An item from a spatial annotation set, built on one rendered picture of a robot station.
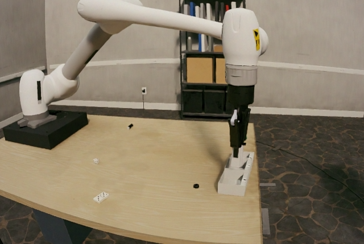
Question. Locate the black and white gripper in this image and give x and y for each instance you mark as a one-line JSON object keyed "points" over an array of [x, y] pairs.
{"points": [[240, 97]]}

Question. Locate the white domino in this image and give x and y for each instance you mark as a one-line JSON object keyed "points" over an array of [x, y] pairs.
{"points": [[101, 197]]}

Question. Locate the white rack of bins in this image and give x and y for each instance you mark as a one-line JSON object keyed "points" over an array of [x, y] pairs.
{"points": [[238, 176]]}

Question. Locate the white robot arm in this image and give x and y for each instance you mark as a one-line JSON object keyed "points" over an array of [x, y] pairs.
{"points": [[240, 34]]}

